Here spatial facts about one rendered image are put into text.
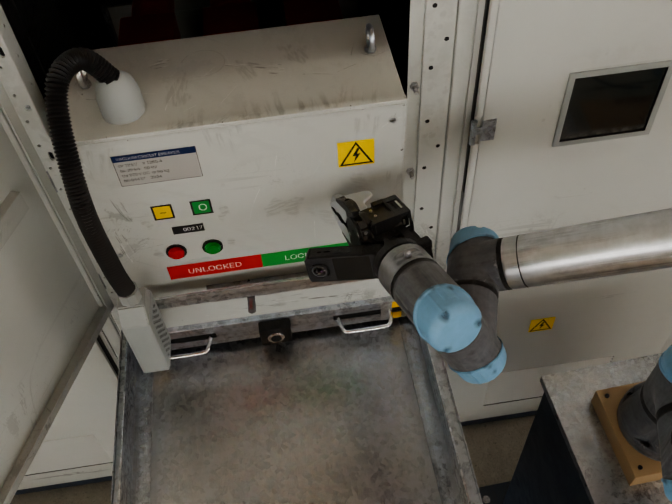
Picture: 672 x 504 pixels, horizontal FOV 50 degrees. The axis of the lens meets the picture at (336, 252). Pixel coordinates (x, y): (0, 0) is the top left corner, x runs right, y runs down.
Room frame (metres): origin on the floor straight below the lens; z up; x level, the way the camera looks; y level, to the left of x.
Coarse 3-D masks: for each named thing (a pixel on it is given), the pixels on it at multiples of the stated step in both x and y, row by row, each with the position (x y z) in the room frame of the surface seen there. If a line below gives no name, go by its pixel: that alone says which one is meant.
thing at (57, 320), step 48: (0, 96) 0.87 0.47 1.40; (0, 144) 0.86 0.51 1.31; (0, 192) 0.81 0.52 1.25; (48, 192) 0.86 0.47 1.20; (0, 240) 0.75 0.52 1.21; (48, 240) 0.85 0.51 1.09; (0, 288) 0.72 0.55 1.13; (48, 288) 0.80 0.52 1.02; (96, 288) 0.86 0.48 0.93; (0, 336) 0.67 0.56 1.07; (48, 336) 0.74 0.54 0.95; (96, 336) 0.80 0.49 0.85; (0, 384) 0.62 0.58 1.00; (48, 384) 0.69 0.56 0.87; (0, 432) 0.57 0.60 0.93; (0, 480) 0.51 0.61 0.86
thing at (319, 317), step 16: (336, 304) 0.78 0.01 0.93; (352, 304) 0.78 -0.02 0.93; (368, 304) 0.78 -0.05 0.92; (224, 320) 0.76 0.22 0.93; (240, 320) 0.76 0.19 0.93; (256, 320) 0.76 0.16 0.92; (304, 320) 0.77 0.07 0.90; (320, 320) 0.77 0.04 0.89; (336, 320) 0.77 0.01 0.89; (352, 320) 0.77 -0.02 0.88; (368, 320) 0.78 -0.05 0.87; (176, 336) 0.75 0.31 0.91; (192, 336) 0.75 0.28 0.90; (224, 336) 0.75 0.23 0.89; (240, 336) 0.76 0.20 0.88; (256, 336) 0.76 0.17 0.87
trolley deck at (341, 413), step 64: (384, 320) 0.79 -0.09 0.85; (192, 384) 0.68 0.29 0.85; (256, 384) 0.67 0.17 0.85; (320, 384) 0.66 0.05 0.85; (384, 384) 0.65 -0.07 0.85; (448, 384) 0.64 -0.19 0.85; (192, 448) 0.55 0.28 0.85; (256, 448) 0.54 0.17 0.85; (320, 448) 0.53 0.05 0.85; (384, 448) 0.52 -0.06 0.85
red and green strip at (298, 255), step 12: (276, 252) 0.77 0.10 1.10; (288, 252) 0.78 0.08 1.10; (300, 252) 0.78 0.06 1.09; (192, 264) 0.76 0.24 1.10; (204, 264) 0.76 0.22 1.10; (216, 264) 0.77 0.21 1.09; (228, 264) 0.77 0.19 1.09; (240, 264) 0.77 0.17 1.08; (252, 264) 0.77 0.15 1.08; (264, 264) 0.77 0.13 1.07; (276, 264) 0.77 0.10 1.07; (180, 276) 0.76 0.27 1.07; (192, 276) 0.76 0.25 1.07
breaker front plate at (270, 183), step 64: (256, 128) 0.78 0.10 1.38; (320, 128) 0.78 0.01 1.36; (384, 128) 0.79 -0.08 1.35; (128, 192) 0.76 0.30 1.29; (192, 192) 0.77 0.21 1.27; (256, 192) 0.77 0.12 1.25; (320, 192) 0.78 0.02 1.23; (384, 192) 0.79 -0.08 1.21; (128, 256) 0.76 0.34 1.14; (192, 256) 0.76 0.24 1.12; (192, 320) 0.76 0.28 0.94
